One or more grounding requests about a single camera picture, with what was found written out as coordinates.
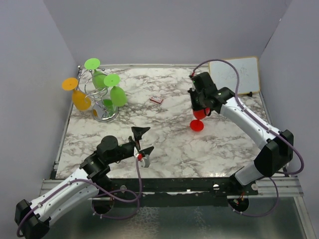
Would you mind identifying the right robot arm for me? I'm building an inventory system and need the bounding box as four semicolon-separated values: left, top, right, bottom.
188;72;294;195

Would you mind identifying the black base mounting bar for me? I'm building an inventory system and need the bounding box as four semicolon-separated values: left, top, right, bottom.
89;176;259;207

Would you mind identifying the small red white box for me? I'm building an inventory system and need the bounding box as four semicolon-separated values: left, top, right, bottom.
150;96;163;104

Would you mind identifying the orange wine glass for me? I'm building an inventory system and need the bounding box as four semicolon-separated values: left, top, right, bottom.
62;78;91;112

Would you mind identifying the green wine glass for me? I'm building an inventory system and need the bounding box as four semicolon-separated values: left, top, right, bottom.
103;74;128;107
84;58;106;90

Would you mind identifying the small whiteboard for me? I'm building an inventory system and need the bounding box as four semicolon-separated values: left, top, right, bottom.
209;56;260;95

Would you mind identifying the red wine glass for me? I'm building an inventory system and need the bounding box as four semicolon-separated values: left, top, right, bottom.
189;108;209;132

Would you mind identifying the chrome wine glass rack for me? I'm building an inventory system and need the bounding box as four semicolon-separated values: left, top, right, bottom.
78;66;119;122

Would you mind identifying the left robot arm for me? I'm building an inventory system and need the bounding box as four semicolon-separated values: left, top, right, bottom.
14;126;154;239

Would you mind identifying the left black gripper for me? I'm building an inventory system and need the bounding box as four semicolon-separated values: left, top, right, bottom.
107;127;154;164

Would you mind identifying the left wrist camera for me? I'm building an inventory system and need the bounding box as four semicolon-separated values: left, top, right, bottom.
134;148;151;168

